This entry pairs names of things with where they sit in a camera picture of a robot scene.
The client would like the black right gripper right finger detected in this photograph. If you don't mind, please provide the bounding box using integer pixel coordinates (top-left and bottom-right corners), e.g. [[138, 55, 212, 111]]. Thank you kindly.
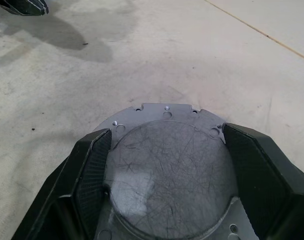
[[222, 122, 304, 240]]

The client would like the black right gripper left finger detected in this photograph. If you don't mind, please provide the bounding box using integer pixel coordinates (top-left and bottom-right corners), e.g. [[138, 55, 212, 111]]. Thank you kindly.
[[10, 128, 115, 240]]

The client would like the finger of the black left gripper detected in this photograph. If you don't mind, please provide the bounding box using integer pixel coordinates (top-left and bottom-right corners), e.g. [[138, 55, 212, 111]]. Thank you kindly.
[[0, 0, 49, 17]]

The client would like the grey metal motor lid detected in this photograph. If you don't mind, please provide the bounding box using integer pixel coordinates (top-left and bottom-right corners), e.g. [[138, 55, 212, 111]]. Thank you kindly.
[[93, 102, 261, 240]]

